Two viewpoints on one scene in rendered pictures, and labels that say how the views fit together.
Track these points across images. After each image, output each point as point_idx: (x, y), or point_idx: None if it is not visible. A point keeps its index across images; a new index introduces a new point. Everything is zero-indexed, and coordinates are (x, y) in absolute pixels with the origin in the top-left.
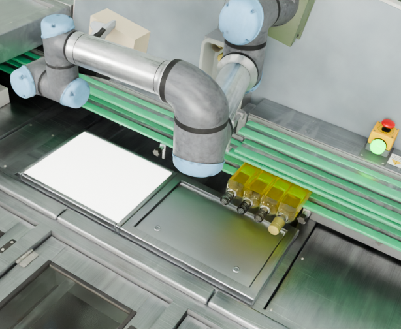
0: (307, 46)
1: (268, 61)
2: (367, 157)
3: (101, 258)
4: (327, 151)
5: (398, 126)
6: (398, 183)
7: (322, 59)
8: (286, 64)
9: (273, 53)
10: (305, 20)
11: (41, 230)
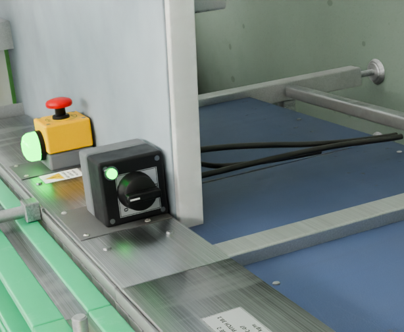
0: (23, 1)
1: (17, 47)
2: (18, 168)
3: None
4: None
5: (91, 112)
6: (12, 206)
7: (33, 16)
8: (23, 43)
9: (16, 31)
10: None
11: None
